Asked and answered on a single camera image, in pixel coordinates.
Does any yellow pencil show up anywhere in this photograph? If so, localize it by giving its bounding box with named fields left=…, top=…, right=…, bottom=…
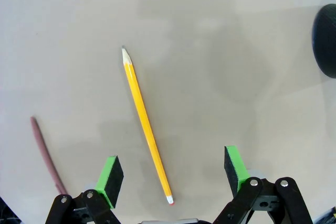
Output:
left=121, top=46, right=176, bottom=206

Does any reddish brown pencil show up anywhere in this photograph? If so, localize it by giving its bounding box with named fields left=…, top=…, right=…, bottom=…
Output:
left=30, top=116, right=68, bottom=195

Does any black mesh pen holder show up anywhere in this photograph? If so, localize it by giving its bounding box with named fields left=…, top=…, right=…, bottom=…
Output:
left=311, top=3, right=336, bottom=79

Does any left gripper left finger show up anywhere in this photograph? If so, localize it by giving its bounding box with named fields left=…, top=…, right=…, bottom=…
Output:
left=45, top=155, right=124, bottom=224

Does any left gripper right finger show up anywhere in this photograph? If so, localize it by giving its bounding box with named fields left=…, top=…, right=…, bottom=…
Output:
left=212, top=145, right=314, bottom=224

